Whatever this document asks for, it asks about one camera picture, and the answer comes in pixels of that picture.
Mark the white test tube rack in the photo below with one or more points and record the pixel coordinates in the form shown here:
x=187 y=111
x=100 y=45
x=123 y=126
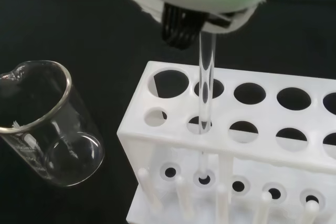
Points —
x=236 y=153

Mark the black bench cloth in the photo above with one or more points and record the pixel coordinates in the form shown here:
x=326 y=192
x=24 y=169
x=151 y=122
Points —
x=78 y=24

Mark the clear glass beaker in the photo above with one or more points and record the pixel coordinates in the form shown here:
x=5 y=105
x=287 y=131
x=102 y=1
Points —
x=52 y=155

